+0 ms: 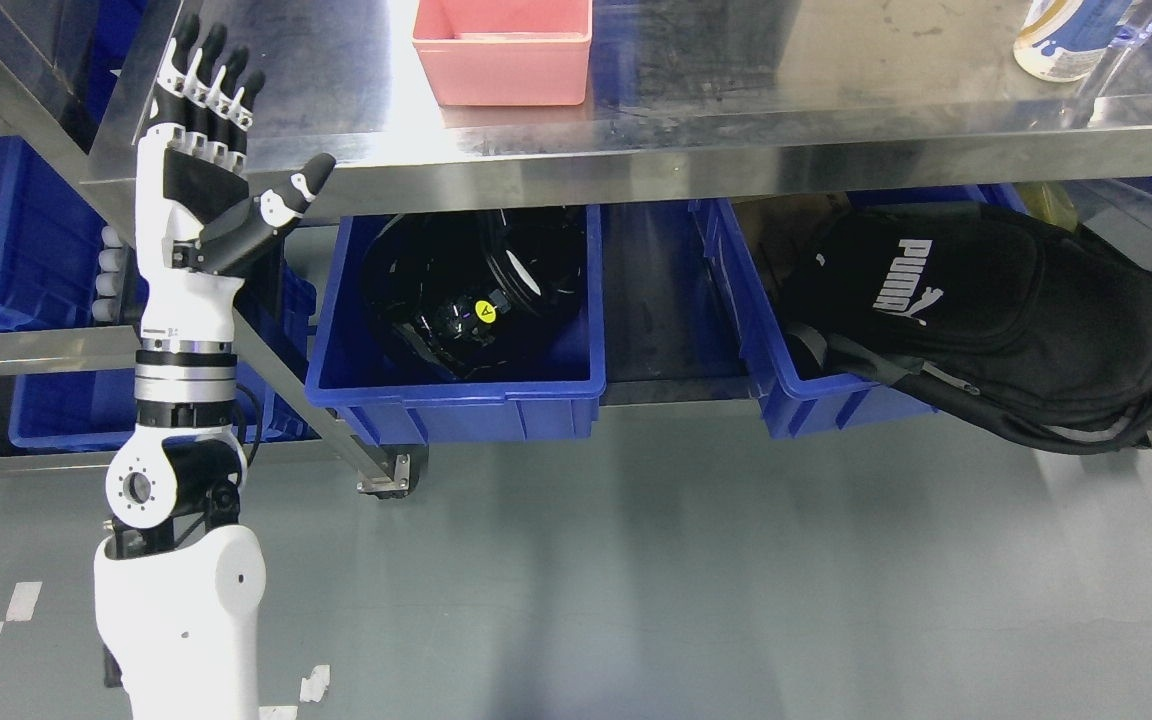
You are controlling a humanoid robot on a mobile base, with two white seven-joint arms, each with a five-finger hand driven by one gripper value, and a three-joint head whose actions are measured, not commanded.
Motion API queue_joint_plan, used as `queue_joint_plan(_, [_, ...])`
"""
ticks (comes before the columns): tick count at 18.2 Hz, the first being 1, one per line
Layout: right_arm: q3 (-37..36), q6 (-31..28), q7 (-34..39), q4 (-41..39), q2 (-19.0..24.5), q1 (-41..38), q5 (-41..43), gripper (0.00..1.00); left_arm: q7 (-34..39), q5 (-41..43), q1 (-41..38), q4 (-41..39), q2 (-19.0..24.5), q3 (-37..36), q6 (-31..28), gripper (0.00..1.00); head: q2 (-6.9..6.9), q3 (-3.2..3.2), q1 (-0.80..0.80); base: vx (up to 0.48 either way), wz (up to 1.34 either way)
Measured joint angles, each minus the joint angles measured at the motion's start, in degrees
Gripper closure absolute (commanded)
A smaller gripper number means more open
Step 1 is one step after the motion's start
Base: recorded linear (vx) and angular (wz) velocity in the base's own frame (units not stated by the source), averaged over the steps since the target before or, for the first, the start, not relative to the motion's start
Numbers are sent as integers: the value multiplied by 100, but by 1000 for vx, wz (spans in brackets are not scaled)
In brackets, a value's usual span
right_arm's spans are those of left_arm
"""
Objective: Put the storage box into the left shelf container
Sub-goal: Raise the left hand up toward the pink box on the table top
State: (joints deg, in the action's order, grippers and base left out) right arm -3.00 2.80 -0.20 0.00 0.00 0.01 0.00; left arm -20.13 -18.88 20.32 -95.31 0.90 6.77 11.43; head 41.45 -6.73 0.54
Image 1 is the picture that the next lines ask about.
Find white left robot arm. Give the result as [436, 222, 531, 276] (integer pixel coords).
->
[93, 340, 268, 719]

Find black helmet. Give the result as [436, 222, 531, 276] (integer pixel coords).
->
[358, 206, 588, 382]

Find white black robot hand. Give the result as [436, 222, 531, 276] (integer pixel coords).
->
[134, 14, 338, 353]

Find blue bin with backpack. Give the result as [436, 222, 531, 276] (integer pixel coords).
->
[691, 184, 1152, 440]

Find blue bin with helmet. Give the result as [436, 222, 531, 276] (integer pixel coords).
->
[305, 205, 607, 446]

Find stainless steel shelf rack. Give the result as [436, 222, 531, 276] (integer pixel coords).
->
[0, 0, 1152, 498]

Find blue bin lower left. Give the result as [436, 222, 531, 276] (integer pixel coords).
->
[8, 266, 317, 452]

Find blue bin upper left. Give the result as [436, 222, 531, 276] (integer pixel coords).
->
[0, 137, 105, 333]

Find black Puma backpack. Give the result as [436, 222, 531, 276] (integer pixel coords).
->
[778, 202, 1152, 455]

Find white bottles row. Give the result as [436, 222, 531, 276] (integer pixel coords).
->
[91, 225, 131, 325]

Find pink plastic storage box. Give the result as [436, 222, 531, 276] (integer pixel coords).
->
[411, 1, 594, 108]

